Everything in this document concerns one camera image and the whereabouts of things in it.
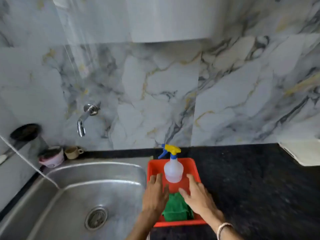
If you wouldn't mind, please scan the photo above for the person's left hand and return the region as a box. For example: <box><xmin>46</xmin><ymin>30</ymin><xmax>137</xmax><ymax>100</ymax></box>
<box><xmin>142</xmin><ymin>173</ymin><xmax>170</xmax><ymax>218</ymax></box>

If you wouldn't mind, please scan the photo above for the person's right hand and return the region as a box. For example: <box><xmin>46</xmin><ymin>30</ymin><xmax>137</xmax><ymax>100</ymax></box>
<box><xmin>178</xmin><ymin>174</ymin><xmax>218</xmax><ymax>219</ymax></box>

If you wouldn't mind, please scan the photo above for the green cleaning cloth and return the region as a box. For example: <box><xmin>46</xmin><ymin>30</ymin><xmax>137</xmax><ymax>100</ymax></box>
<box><xmin>161</xmin><ymin>192</ymin><xmax>195</xmax><ymax>222</ymax></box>

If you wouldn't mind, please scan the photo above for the chrome wall tap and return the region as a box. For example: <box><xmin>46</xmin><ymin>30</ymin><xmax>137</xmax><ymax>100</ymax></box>
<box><xmin>77</xmin><ymin>103</ymin><xmax>100</xmax><ymax>138</ymax></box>

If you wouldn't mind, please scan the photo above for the person's right forearm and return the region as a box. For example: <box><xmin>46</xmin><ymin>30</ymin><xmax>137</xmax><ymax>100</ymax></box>
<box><xmin>205</xmin><ymin>209</ymin><xmax>244</xmax><ymax>240</ymax></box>

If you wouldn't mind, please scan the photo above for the orange plastic tray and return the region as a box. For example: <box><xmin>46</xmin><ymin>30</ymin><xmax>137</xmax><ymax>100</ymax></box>
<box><xmin>146</xmin><ymin>158</ymin><xmax>207</xmax><ymax>228</ymax></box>

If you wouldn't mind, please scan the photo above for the white spray bottle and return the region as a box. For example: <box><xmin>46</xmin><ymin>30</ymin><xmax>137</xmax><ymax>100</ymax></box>
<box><xmin>158</xmin><ymin>144</ymin><xmax>184</xmax><ymax>184</ymax></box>

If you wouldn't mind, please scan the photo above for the metal sink drain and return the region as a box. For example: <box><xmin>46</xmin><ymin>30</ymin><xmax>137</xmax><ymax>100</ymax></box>
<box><xmin>84</xmin><ymin>206</ymin><xmax>109</xmax><ymax>231</ymax></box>

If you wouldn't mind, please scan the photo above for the stainless steel sink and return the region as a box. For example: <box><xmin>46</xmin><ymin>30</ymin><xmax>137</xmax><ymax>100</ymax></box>
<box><xmin>0</xmin><ymin>157</ymin><xmax>153</xmax><ymax>240</ymax></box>

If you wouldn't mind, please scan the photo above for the beige small cup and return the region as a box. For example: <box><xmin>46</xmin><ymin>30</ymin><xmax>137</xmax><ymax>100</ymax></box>
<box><xmin>64</xmin><ymin>146</ymin><xmax>84</xmax><ymax>160</ymax></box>

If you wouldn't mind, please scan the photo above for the pink white container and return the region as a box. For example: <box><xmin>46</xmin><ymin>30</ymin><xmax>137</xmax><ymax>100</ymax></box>
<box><xmin>38</xmin><ymin>146</ymin><xmax>65</xmax><ymax>169</ymax></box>

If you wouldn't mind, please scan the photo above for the round black pan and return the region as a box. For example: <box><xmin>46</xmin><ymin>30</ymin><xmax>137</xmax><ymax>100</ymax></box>
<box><xmin>10</xmin><ymin>123</ymin><xmax>42</xmax><ymax>142</ymax></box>

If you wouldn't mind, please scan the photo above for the white thread bracelet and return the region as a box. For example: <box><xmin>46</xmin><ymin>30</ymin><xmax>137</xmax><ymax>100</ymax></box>
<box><xmin>216</xmin><ymin>222</ymin><xmax>234</xmax><ymax>240</ymax></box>

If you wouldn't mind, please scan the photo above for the white wall cabinet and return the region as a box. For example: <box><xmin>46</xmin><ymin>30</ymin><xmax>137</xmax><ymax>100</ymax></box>
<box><xmin>52</xmin><ymin>0</ymin><xmax>229</xmax><ymax>44</ymax></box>

